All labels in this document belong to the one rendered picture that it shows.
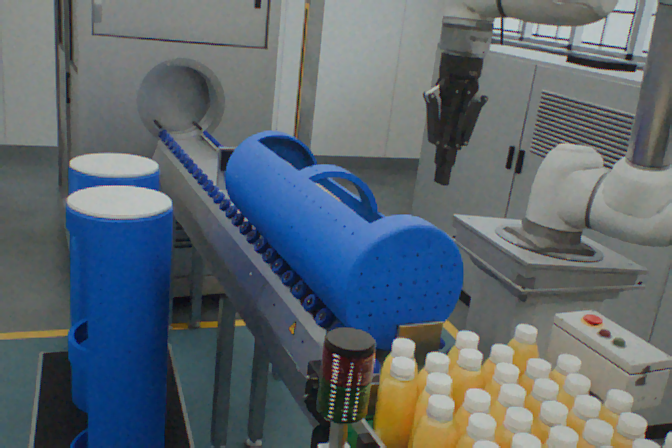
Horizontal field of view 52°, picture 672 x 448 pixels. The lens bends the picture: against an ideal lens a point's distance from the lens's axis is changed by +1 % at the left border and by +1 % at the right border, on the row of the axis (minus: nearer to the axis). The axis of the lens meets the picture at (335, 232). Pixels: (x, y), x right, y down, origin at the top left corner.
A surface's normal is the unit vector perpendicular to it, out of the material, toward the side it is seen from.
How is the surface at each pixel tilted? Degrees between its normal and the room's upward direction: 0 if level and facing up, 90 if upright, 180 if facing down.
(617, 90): 90
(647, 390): 90
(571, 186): 76
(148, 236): 90
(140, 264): 90
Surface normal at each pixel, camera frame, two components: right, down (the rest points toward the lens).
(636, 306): -0.94, 0.00
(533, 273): 0.33, 0.34
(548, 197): -0.61, 0.14
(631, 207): -0.65, 0.34
